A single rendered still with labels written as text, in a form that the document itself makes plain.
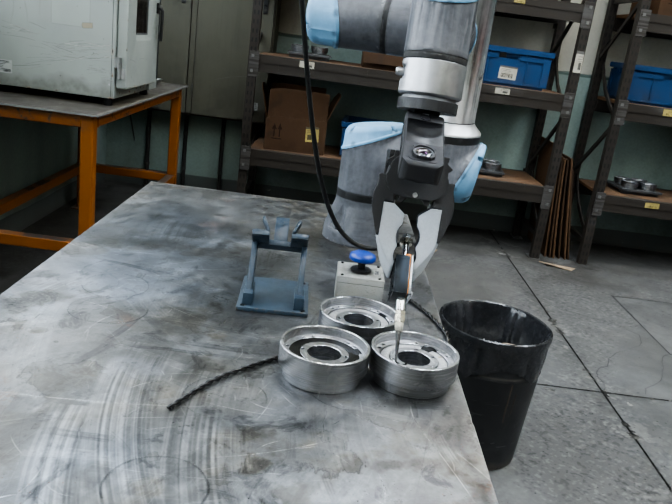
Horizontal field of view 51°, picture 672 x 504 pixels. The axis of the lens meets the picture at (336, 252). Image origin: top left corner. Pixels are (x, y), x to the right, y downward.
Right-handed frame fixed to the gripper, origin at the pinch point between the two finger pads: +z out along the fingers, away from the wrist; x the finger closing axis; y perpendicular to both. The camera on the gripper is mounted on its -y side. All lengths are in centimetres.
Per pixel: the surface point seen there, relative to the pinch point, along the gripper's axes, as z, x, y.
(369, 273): 4.7, 2.4, 21.8
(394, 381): 11.7, -0.6, -6.2
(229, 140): -6, 87, 402
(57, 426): 16.4, 31.6, -19.9
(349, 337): 9.2, 4.9, 0.5
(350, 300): 7.3, 4.9, 12.5
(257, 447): 15.9, 12.8, -19.1
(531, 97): -58, -94, 337
